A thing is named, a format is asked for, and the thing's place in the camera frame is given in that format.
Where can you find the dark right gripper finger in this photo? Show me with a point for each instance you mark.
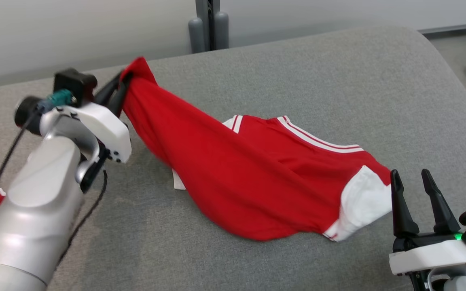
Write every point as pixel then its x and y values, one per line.
pixel 403 214
pixel 441 210

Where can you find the red shirt with white sleeves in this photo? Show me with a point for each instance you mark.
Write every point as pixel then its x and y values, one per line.
pixel 257 182

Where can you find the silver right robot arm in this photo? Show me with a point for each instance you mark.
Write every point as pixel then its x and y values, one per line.
pixel 455 283

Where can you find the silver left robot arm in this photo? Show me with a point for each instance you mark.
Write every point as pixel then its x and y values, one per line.
pixel 30 218

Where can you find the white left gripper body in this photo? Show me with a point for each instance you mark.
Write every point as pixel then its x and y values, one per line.
pixel 99 125

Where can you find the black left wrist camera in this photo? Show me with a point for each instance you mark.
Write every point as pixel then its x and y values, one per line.
pixel 73 85

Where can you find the grey partition post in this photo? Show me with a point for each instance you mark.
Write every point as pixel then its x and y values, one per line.
pixel 210 24

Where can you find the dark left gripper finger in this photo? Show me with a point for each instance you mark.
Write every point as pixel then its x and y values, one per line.
pixel 119 101
pixel 107 91

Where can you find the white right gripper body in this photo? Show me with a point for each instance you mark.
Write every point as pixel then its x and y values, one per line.
pixel 431 256

